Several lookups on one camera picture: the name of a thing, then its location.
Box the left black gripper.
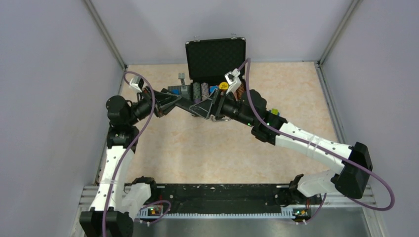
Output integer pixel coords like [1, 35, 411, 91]
[126, 85, 182, 125]

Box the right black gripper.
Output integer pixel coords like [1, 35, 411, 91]
[190, 88, 255, 127]

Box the black remote control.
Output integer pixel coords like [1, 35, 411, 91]
[175, 97, 197, 115]

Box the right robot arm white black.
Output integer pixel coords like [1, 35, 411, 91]
[190, 89, 373, 203]

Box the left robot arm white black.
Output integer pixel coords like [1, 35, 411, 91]
[79, 88, 181, 237]

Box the blue round chip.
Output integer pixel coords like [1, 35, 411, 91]
[209, 85, 219, 94]

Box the grey lego baseplate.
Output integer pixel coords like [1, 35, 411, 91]
[168, 85, 191, 100]

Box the green purple chip stack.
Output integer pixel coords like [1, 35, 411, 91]
[192, 82, 202, 103]

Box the grey lego tower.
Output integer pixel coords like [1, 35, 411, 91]
[178, 73, 189, 98]

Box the yellow round chip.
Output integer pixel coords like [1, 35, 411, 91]
[218, 81, 229, 90]

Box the orange brown chip stack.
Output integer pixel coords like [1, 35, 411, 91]
[236, 83, 246, 100]

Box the black poker chip case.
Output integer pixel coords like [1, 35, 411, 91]
[185, 38, 246, 104]

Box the colourful toy block car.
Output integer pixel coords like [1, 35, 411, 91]
[269, 109, 280, 116]

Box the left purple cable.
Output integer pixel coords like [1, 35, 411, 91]
[101, 71, 171, 237]

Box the purple cable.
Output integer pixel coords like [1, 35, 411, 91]
[101, 71, 171, 237]
[237, 58, 396, 225]

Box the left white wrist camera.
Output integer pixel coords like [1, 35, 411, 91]
[129, 76, 144, 93]

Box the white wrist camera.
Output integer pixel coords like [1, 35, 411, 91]
[224, 69, 242, 95]
[129, 76, 144, 93]

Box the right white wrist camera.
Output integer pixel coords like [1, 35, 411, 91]
[224, 69, 242, 95]

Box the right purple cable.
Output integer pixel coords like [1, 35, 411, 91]
[237, 58, 396, 225]

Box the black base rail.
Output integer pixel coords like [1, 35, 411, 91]
[130, 183, 325, 220]

